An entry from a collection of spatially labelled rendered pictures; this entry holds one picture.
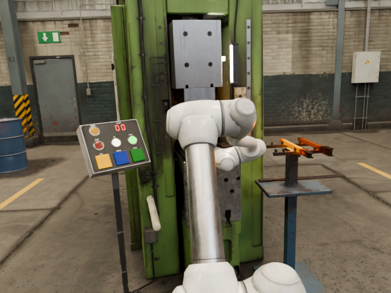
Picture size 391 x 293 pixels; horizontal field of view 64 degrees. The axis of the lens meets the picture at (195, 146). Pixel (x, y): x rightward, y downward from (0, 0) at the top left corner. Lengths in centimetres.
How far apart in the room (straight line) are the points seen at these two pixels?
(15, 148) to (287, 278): 558
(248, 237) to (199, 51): 142
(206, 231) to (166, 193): 127
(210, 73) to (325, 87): 682
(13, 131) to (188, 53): 456
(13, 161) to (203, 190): 535
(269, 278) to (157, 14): 166
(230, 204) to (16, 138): 465
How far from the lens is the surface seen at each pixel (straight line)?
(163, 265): 244
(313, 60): 854
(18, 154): 618
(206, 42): 199
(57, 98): 850
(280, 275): 96
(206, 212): 97
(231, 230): 221
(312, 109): 857
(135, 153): 179
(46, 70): 856
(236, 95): 217
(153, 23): 210
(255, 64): 225
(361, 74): 888
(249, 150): 160
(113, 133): 180
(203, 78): 197
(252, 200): 241
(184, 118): 105
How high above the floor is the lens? 141
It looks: 12 degrees down
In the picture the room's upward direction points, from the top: 2 degrees counter-clockwise
